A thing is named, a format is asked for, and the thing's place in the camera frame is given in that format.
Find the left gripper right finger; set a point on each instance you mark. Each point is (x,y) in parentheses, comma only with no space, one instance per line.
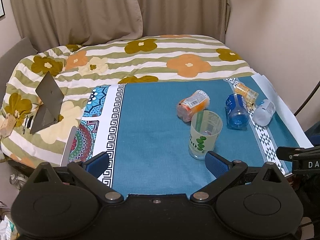
(227,174)

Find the green label plastic cup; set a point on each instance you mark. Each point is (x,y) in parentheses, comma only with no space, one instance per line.
(204,131)

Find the yellow clear plastic cup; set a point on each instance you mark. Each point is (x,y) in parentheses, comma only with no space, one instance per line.
(249,95)

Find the blue plastic cup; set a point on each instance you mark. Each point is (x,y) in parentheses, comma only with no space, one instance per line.
(236,112)

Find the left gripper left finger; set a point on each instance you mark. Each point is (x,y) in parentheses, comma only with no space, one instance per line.
(86,174)

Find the beige curtain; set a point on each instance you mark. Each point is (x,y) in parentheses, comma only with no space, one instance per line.
(52,23)

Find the grey folding stand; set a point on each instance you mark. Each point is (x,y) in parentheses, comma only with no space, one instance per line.
(52,97)

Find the teal patterned cloth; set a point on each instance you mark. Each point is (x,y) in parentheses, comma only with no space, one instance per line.
(148,144)

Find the framed picture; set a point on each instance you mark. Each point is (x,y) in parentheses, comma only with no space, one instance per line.
(2,11)

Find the floral striped duvet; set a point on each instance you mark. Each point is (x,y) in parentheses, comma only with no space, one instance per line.
(78,69)

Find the white paper sheet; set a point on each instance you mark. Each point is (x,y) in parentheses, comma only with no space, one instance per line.
(283,111)

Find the orange plastic cup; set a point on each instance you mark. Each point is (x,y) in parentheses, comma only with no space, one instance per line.
(187,107)

